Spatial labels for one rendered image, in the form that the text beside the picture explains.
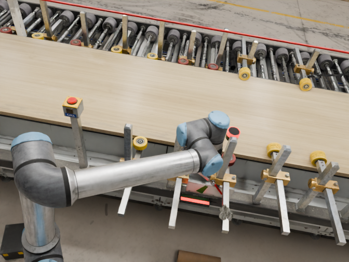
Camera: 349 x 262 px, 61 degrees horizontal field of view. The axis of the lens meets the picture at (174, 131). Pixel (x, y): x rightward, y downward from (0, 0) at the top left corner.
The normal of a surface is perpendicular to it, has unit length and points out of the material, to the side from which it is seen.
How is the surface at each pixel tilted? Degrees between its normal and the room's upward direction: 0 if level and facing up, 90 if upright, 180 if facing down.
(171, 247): 0
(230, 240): 0
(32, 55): 0
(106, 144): 90
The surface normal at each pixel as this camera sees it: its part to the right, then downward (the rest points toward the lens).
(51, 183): 0.24, -0.34
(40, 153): 0.47, -0.72
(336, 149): 0.11, -0.69
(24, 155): -0.14, -0.60
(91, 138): -0.14, 0.71
